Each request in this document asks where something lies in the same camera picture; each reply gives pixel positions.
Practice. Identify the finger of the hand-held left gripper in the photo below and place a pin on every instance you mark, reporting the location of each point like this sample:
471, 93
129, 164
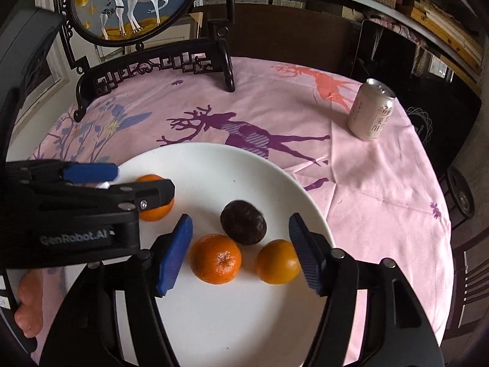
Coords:
91, 172
152, 195

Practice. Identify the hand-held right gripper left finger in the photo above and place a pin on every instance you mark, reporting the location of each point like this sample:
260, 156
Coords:
174, 256

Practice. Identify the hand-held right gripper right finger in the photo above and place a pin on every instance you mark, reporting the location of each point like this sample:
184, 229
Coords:
305, 252

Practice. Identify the orange tangerine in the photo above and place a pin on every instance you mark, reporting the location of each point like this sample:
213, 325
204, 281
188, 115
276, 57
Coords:
277, 263
156, 214
216, 260

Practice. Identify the dark brown wrinkled fruit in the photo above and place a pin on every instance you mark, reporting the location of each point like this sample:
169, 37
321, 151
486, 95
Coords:
242, 221

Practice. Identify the white round plate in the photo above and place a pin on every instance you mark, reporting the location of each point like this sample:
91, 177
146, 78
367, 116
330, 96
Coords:
229, 313

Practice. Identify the person's left hand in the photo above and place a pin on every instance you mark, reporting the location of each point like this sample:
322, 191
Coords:
28, 298

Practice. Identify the pink deer print tablecloth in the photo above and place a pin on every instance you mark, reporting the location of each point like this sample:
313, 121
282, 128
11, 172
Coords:
382, 218

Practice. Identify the beige drink can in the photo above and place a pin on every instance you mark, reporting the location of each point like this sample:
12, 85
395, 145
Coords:
370, 114

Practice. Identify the round dark stool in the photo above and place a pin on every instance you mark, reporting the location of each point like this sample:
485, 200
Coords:
460, 198

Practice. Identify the round deer screen black stand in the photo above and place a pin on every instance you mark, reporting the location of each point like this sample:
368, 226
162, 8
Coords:
126, 7

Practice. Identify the dark wooden chair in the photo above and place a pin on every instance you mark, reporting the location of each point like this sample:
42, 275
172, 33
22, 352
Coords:
473, 286

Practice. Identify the black glossy cabinet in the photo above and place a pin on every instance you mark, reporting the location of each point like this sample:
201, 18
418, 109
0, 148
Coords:
420, 84

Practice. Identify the brown wooden board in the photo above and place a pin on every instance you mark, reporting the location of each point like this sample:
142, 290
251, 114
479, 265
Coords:
286, 34

